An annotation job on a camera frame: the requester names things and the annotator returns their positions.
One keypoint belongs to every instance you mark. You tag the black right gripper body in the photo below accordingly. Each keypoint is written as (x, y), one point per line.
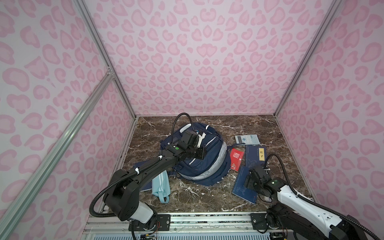
(250, 182)

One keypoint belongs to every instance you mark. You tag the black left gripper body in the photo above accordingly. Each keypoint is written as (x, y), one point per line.
(199, 153)

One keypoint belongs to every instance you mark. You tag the blue book yellow label front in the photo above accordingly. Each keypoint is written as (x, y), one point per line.
(240, 190)

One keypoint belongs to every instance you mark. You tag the blue book yellow label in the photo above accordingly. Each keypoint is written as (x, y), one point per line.
(240, 190)
(255, 155)

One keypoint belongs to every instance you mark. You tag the navy blue backpack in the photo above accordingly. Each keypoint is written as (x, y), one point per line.
(214, 166)

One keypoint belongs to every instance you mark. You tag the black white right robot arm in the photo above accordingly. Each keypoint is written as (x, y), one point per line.
(293, 211)

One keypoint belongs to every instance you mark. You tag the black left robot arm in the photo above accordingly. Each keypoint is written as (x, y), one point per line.
(123, 197)

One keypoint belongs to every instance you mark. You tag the teal pencil case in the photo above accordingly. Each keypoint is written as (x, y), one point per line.
(161, 187)

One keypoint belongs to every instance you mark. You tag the red stationery packet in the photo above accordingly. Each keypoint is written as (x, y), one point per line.
(236, 157)

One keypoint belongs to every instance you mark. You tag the light blue calculator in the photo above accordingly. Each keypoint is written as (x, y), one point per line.
(247, 140)

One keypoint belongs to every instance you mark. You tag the left diagonal aluminium strut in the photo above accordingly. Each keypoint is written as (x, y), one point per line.
(20, 205)

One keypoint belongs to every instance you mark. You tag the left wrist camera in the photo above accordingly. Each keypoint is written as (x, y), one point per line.
(201, 137)

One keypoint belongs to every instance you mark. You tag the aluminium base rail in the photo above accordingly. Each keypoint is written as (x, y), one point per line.
(194, 226)

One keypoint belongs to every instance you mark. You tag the left aluminium corner post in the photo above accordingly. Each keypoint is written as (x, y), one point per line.
(100, 46)

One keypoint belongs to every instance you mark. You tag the aluminium corner post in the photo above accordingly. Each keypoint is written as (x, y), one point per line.
(332, 12)
(100, 46)

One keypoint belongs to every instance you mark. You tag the right aluminium corner post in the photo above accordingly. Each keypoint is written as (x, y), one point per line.
(332, 12)

